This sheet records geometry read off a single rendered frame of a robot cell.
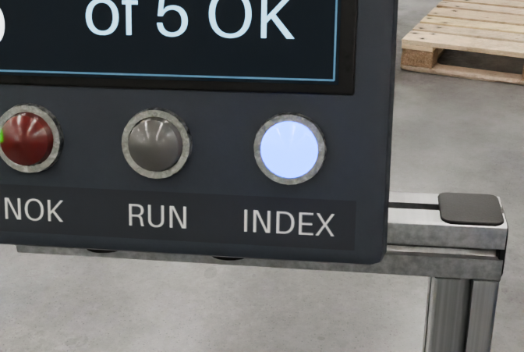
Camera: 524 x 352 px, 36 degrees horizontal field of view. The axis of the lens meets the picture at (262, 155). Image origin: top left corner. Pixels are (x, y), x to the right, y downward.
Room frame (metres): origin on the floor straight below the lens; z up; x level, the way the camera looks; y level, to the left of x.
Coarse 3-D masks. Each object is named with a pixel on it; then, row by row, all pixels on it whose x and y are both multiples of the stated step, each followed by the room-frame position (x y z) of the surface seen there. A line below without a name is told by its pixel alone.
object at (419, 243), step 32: (416, 224) 0.32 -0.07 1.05; (448, 224) 0.32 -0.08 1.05; (96, 256) 0.34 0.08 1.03; (128, 256) 0.34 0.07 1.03; (160, 256) 0.33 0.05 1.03; (192, 256) 0.33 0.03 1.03; (384, 256) 0.32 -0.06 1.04; (416, 256) 0.32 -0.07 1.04; (448, 256) 0.32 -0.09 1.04; (480, 256) 0.32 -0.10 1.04
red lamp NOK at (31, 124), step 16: (16, 112) 0.28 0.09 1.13; (32, 112) 0.28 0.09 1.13; (48, 112) 0.28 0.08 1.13; (0, 128) 0.28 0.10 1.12; (16, 128) 0.28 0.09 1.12; (32, 128) 0.28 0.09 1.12; (48, 128) 0.28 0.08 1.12; (0, 144) 0.28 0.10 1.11; (16, 144) 0.27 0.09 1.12; (32, 144) 0.27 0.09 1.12; (48, 144) 0.28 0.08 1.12; (16, 160) 0.28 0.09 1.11; (32, 160) 0.27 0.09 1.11; (48, 160) 0.28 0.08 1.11
